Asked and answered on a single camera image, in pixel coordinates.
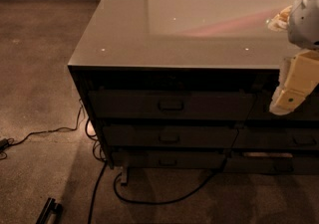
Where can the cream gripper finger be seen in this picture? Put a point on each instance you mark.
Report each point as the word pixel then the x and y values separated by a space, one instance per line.
pixel 298 77
pixel 280 21

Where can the dark grey drawer cabinet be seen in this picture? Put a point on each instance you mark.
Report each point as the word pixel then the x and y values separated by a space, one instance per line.
pixel 221 46

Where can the black metal floor bracket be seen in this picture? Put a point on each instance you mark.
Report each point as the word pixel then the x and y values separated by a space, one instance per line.
pixel 51 212

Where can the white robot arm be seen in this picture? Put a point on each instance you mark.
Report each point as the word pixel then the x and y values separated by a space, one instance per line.
pixel 303 25

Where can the drawer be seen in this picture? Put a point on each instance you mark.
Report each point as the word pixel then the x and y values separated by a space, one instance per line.
pixel 170 136
pixel 273 138
pixel 272 163
pixel 168 159
pixel 171 105
pixel 308 111

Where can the black power adapter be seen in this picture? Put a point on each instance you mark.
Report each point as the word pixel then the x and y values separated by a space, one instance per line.
pixel 4 143

